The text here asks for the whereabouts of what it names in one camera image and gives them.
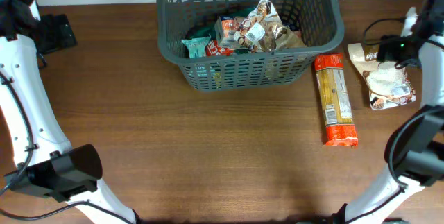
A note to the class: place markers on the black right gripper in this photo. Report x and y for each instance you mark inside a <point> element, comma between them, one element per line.
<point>386,48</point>

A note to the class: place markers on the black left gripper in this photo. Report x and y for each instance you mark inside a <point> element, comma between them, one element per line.
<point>62,35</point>

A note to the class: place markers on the beige rice pouch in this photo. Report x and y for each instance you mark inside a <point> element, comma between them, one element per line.
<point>388,87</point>

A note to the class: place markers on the red spaghetti pasta packet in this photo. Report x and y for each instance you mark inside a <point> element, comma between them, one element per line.
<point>335,102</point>

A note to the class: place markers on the beige nut mix pouch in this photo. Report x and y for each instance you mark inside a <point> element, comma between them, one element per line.
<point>263,31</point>

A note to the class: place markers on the mint green wipes packet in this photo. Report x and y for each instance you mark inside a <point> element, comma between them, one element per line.
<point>197,46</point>

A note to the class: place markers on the green Nescafe coffee bag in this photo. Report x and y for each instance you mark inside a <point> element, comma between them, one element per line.
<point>212,49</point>

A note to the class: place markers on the Kleenex tissue multipack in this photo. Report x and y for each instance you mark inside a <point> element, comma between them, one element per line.
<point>225,28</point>

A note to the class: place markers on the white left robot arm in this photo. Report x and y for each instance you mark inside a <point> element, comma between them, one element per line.
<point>47,166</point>

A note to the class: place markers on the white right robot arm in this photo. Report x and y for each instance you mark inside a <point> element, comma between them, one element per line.
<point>414,160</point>

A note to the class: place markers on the grey plastic mesh basket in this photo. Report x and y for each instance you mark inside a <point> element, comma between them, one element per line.
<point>319,21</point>

